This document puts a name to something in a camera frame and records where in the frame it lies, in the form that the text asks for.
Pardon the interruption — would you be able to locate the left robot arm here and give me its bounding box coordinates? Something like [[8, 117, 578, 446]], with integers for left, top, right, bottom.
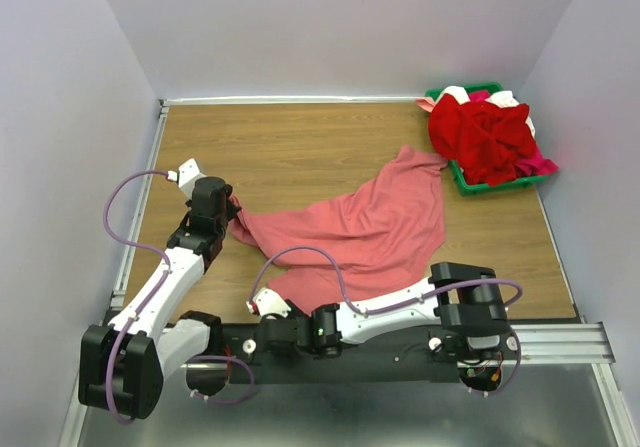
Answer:
[[78, 175, 239, 425]]

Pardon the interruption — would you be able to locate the green plastic bin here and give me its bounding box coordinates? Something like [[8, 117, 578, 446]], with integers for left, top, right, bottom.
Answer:
[[416, 82, 559, 195]]

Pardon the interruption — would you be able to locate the salmon pink t-shirt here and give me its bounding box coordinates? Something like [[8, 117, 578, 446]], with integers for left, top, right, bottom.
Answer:
[[231, 146, 446, 313]]

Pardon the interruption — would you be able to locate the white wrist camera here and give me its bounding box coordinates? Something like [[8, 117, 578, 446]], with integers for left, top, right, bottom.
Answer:
[[246, 287, 291, 318], [166, 158, 205, 199]]

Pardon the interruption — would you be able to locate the white garment in bin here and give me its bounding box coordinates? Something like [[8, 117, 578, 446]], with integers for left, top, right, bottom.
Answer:
[[436, 86, 520, 108]]

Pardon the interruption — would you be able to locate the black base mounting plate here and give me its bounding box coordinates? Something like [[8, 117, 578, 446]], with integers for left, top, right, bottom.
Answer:
[[184, 321, 521, 403]]

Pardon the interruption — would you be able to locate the magenta garment in bin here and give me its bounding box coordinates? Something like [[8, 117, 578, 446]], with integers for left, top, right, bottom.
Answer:
[[467, 89, 560, 178]]

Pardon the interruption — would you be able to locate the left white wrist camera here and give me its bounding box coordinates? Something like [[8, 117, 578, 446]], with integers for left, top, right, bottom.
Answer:
[[166, 158, 205, 199]]

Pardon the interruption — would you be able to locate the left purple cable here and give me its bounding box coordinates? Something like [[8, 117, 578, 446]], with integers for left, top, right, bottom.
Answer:
[[102, 169, 174, 425]]

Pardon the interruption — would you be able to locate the light pink garment in bin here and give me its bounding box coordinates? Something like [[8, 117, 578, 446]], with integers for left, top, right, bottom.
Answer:
[[415, 97, 437, 113]]

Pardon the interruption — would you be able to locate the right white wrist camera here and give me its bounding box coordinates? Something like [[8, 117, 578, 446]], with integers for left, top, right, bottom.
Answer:
[[246, 287, 291, 318]]

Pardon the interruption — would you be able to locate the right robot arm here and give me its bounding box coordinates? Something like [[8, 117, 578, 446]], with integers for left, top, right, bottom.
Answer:
[[247, 262, 510, 359]]

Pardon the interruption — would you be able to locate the red t-shirt in bin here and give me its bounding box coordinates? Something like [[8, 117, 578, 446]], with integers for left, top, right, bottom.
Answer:
[[428, 94, 537, 186]]

